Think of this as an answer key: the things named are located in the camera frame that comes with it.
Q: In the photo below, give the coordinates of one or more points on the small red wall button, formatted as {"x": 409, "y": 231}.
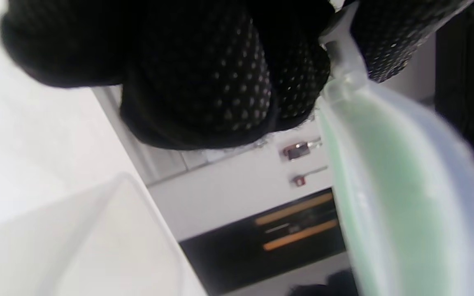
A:
{"x": 298, "y": 181}

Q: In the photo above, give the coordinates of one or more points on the clear plastic airtight container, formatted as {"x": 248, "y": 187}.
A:
{"x": 97, "y": 246}

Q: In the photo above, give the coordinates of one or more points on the person's left hand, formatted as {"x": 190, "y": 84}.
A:
{"x": 200, "y": 74}

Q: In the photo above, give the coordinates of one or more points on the person's right hand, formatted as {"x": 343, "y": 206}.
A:
{"x": 335, "y": 287}

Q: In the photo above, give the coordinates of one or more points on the clear lid with green seal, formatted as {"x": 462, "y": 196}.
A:
{"x": 385, "y": 185}

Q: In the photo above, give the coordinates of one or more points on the red wall alarm box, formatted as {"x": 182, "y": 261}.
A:
{"x": 296, "y": 151}

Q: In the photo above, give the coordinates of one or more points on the black wall panel orange stripes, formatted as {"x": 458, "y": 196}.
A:
{"x": 237, "y": 263}

